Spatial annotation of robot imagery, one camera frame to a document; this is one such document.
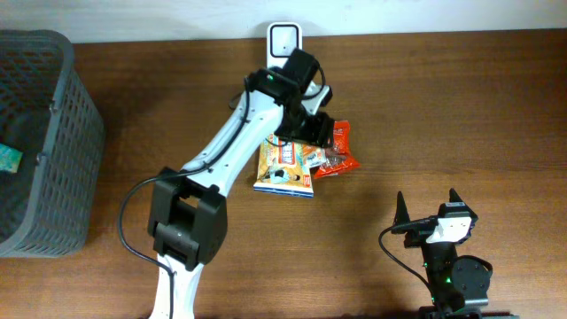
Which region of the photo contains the large yellow snack bag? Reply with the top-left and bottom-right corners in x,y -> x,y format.
253,135 -> 314,198

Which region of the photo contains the red snack packet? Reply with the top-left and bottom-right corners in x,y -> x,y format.
315,121 -> 361,179

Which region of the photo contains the teal tissue pack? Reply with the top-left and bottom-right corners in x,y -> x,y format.
0,144 -> 23,174

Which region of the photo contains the orange tissue pack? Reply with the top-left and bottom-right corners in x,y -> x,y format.
302,145 -> 327,168

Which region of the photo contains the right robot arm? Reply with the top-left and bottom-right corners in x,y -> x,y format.
392,190 -> 493,318

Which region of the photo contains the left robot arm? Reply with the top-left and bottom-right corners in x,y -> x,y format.
147,49 -> 334,318

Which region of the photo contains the white barcode scanner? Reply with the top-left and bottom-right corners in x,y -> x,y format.
266,21 -> 303,67

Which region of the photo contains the grey plastic mesh basket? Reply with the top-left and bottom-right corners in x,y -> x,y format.
1,30 -> 105,258

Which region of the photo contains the right black cable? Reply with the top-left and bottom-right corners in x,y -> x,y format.
377,215 -> 439,307

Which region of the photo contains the black cable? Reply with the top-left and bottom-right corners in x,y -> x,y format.
377,215 -> 439,307
117,74 -> 253,319

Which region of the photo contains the left black cable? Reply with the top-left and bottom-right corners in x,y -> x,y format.
117,74 -> 253,319

